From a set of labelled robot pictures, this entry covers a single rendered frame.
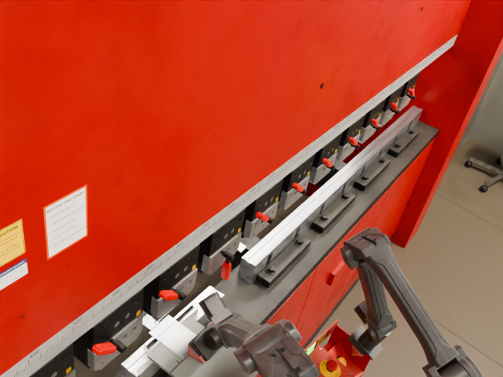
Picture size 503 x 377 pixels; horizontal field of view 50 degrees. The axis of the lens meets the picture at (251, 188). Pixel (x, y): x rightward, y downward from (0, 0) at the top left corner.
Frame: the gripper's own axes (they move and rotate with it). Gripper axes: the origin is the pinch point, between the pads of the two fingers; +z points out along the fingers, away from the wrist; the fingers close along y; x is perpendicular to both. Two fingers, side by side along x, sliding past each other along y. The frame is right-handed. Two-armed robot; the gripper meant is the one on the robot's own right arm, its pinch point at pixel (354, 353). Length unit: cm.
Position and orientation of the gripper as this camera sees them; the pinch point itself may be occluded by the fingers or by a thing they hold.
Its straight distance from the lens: 195.9
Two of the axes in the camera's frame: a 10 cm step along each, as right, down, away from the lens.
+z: -3.4, 6.3, 7.0
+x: -6.7, 3.6, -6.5
